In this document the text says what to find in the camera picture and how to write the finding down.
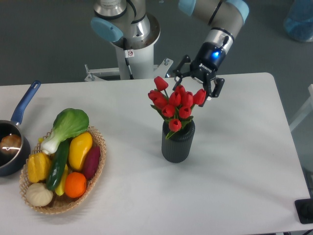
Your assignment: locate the blue saucepan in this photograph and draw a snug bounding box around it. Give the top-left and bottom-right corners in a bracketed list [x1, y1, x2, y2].
[0, 80, 41, 177]

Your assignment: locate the red tulip bouquet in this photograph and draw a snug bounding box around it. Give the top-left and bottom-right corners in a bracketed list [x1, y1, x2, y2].
[148, 76, 206, 139]

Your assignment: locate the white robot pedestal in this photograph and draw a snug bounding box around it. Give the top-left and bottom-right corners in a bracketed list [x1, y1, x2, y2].
[85, 13, 174, 82]

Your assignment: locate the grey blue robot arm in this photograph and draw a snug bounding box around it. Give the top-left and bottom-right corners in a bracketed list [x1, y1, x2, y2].
[90, 0, 249, 100]

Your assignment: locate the blue translucent container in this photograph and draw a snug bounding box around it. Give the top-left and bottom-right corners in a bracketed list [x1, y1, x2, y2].
[283, 0, 313, 42]

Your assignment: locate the woven wicker basket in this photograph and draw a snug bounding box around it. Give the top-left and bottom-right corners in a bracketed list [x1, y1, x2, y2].
[19, 126, 106, 214]

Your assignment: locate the green cucumber toy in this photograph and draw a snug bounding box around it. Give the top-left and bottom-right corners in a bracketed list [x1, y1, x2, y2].
[46, 140, 69, 191]

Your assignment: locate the dark grey ribbed vase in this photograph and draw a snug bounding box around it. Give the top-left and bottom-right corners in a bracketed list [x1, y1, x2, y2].
[161, 120, 195, 163]

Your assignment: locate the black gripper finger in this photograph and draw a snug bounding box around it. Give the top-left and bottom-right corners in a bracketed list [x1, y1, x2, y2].
[199, 73, 225, 107]
[172, 55, 195, 91]

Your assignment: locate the white frame at right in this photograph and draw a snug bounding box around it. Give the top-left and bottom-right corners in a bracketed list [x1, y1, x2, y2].
[289, 84, 313, 132]

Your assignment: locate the yellow bell pepper toy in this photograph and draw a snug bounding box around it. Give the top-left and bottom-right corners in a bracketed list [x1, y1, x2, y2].
[27, 152, 51, 183]

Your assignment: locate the white steamed bun toy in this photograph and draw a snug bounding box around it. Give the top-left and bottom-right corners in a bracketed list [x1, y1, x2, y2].
[25, 183, 53, 207]

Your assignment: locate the yellow banana toy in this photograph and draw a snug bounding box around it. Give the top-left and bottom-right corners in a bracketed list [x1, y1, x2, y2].
[55, 164, 68, 196]

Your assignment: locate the orange fruit toy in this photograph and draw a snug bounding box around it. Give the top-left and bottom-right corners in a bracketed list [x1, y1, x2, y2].
[65, 172, 87, 198]

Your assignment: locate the black device at edge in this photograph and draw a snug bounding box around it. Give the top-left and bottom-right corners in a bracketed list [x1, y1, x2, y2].
[294, 198, 313, 224]

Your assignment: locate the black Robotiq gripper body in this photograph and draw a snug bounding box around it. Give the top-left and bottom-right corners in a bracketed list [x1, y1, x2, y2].
[190, 42, 226, 85]

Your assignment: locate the purple sweet potato toy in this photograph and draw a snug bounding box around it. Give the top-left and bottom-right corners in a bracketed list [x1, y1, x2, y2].
[82, 146, 101, 180]

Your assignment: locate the brown meat patty toy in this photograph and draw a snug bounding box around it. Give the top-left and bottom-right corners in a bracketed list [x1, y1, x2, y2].
[0, 134, 22, 155]

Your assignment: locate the green bok choy toy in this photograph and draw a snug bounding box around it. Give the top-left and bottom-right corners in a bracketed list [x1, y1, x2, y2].
[41, 108, 89, 155]

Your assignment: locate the yellow mango toy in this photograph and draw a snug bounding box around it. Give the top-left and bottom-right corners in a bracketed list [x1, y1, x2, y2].
[68, 132, 93, 171]

